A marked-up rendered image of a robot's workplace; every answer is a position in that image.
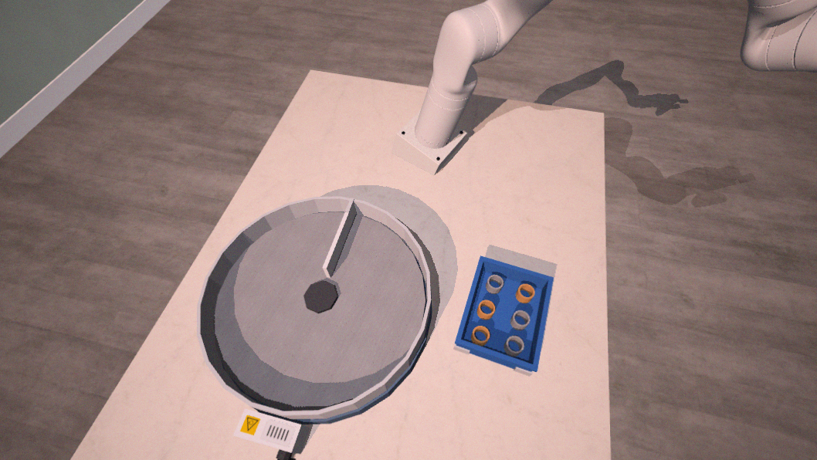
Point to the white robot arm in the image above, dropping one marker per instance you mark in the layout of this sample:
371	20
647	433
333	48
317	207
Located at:
477	33

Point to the blue crate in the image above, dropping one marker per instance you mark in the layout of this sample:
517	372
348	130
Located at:
506	304

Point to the bronze bushing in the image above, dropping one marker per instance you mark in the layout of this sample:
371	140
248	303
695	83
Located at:
483	330
529	289
482	315

